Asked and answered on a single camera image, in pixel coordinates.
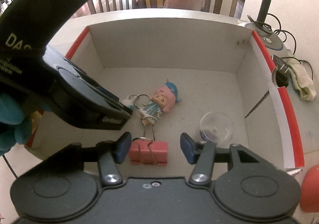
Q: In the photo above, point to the white green cloth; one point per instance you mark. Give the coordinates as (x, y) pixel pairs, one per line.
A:
(301, 81)

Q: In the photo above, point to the red cardboard box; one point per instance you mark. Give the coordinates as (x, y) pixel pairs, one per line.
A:
(216, 66)

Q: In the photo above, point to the red water bottle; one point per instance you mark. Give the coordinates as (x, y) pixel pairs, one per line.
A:
(310, 191)

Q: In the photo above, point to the black power plug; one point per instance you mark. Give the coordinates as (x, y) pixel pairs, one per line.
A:
(280, 75)

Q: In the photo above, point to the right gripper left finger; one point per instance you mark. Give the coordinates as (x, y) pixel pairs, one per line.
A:
(68, 183)

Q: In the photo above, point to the pink binder clip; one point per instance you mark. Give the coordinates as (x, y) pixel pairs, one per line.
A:
(148, 151)

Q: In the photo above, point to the grey desk lamp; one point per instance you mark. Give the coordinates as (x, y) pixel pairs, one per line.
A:
(267, 35)

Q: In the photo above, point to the pink doll keychain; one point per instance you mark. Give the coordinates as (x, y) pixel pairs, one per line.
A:
(151, 107)

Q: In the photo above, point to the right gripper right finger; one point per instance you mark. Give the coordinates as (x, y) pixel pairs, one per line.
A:
(241, 183)

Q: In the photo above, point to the blue gloved hand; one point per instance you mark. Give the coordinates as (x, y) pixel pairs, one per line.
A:
(16, 120)

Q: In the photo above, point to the clear glass cup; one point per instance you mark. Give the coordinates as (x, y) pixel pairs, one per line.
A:
(216, 127)

